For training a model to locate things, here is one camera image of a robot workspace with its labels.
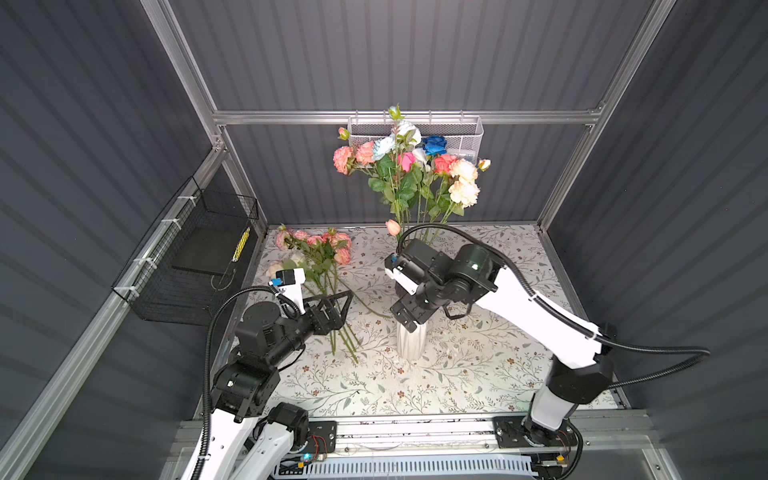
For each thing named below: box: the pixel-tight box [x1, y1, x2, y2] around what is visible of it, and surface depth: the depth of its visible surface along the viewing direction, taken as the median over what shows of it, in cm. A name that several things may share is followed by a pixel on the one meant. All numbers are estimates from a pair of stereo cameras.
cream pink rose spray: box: [431, 158, 492, 241], surface depth 76 cm
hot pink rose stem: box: [397, 152, 417, 234], surface depth 77 cm
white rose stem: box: [393, 104, 422, 241], surface depth 74 cm
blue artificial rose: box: [422, 135, 448, 235], surface depth 79 cm
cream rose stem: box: [428, 180, 481, 241], surface depth 76 cm
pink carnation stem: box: [333, 126, 402, 241], surface depth 82 cm
